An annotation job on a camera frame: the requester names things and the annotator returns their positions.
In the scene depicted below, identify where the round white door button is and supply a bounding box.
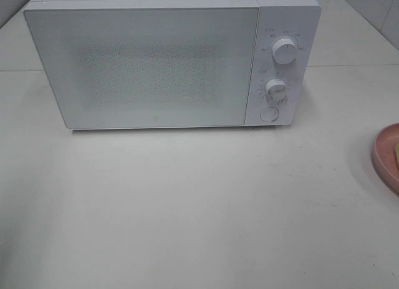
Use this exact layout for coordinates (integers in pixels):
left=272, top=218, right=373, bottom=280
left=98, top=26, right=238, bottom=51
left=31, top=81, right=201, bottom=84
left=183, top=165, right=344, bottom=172
left=259, top=107, right=279, bottom=122

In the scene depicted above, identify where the white microwave door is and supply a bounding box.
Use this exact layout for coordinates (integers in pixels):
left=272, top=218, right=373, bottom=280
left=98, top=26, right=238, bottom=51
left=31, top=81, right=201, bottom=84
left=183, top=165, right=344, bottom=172
left=24, top=7, right=259, bottom=130

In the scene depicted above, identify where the white timer knob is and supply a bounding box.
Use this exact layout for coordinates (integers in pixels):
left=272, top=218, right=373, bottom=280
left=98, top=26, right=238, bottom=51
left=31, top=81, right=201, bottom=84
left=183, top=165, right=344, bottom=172
left=265, top=78, right=287, bottom=100

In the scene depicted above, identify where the pink round plate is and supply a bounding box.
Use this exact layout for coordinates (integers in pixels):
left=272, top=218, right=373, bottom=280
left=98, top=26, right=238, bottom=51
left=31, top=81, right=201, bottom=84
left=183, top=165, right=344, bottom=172
left=372, top=123, right=398, bottom=195

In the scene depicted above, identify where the sandwich with lettuce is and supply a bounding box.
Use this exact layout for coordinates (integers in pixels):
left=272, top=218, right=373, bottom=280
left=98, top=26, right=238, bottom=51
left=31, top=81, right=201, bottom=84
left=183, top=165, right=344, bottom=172
left=394, top=143, right=399, bottom=170

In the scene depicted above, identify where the white microwave oven body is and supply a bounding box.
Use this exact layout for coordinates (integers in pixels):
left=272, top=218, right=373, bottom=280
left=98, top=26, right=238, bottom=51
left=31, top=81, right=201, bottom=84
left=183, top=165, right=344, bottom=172
left=24, top=0, right=321, bottom=127

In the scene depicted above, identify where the upper white power knob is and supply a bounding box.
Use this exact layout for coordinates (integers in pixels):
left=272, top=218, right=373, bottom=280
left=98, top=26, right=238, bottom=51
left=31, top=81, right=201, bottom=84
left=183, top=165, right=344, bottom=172
left=271, top=36, right=298, bottom=65

